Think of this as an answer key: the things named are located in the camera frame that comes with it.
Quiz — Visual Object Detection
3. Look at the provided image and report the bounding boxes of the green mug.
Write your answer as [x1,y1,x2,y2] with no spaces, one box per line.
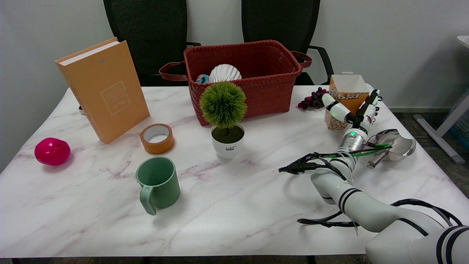
[136,156,181,216]

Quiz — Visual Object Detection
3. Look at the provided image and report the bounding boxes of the dark purple grape bunch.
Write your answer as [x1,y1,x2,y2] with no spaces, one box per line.
[298,87,330,110]

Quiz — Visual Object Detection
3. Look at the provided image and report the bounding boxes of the red woven basket with handles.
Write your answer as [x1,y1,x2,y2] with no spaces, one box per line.
[159,40,313,126]

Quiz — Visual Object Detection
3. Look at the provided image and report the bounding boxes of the orange hardcover book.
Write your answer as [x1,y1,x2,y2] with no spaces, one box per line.
[55,37,151,144]

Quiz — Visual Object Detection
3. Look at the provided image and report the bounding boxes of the black mesh office chair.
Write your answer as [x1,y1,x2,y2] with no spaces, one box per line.
[103,0,201,87]
[241,0,335,86]

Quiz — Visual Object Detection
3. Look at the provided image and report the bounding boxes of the white pleated paper ball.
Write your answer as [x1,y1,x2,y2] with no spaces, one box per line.
[209,64,242,83]

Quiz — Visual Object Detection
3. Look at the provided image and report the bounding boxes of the orange white popcorn box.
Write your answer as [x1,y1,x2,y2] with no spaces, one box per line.
[325,74,370,130]

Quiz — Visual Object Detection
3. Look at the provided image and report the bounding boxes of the black green robot cable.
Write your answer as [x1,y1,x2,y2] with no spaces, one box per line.
[278,144,392,175]

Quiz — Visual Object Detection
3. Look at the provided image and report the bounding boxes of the green plant in white pot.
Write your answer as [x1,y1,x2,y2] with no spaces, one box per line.
[199,81,248,160]

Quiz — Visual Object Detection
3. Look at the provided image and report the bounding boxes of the pink ball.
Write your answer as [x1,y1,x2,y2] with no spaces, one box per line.
[34,137,71,166]

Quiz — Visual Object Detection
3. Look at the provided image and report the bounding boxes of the steel scoop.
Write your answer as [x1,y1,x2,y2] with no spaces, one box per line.
[366,129,416,169]

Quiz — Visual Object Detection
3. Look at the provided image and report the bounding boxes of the brown tape roll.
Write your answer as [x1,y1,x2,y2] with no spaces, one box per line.
[139,123,175,155]

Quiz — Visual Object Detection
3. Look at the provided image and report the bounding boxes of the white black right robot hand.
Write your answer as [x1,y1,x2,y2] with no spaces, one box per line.
[322,89,383,135]

